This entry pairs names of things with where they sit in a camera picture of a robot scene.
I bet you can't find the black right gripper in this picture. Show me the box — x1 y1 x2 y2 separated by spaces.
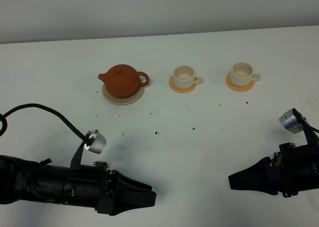
228 142 319 198

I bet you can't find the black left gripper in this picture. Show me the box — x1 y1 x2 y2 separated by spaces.
67 161 157 215

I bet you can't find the brown clay teapot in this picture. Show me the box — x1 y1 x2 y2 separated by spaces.
98 64 150 98

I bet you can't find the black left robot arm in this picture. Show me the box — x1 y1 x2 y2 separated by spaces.
0 156 157 216

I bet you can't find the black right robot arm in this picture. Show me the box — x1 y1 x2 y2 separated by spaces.
228 143 319 198

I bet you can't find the beige round teapot saucer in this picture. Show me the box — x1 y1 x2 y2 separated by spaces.
102 84 145 105

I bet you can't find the orange coaster right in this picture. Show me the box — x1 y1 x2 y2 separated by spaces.
225 73 255 92

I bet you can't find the orange coaster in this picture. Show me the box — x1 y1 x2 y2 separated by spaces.
225 73 255 92
169 76 197 93

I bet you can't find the white teacup right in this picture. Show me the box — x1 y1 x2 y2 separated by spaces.
229 62 261 87

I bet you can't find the white teacup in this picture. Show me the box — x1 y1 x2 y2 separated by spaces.
173 65 203 89
229 62 261 87

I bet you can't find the orange coaster left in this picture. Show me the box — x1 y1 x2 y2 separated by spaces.
169 76 197 93

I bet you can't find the white teacup left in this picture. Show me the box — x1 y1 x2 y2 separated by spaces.
173 65 203 89

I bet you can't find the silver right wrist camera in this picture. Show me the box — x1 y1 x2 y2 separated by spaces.
279 108 312 134

